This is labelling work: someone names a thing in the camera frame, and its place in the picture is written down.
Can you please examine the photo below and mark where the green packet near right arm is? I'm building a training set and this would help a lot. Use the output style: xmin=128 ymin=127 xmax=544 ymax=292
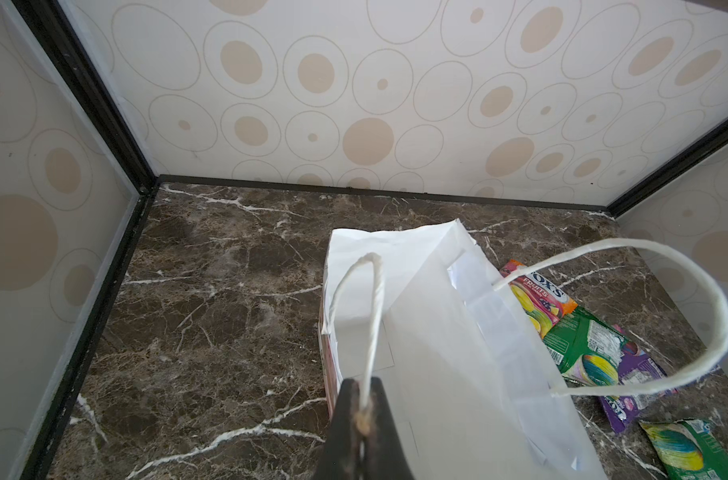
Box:
xmin=639 ymin=419 xmax=728 ymax=480

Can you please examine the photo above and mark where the white paper bag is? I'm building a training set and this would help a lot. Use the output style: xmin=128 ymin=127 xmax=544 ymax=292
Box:
xmin=318 ymin=218 xmax=728 ymax=480

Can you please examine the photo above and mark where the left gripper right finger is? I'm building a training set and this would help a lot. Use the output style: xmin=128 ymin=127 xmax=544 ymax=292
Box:
xmin=362 ymin=377 xmax=414 ymax=480

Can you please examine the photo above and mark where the pink Fox's candy packet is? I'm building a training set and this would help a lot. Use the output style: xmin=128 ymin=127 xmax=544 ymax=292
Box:
xmin=509 ymin=272 xmax=578 ymax=339

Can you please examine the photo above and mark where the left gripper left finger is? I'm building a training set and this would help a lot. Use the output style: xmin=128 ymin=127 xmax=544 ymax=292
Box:
xmin=312 ymin=379 xmax=360 ymax=480

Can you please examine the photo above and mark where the purple snack packet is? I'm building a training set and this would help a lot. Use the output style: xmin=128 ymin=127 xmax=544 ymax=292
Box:
xmin=597 ymin=323 xmax=680 ymax=434

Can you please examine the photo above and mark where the green snack packet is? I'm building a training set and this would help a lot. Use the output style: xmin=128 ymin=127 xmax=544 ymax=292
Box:
xmin=543 ymin=306 xmax=629 ymax=386

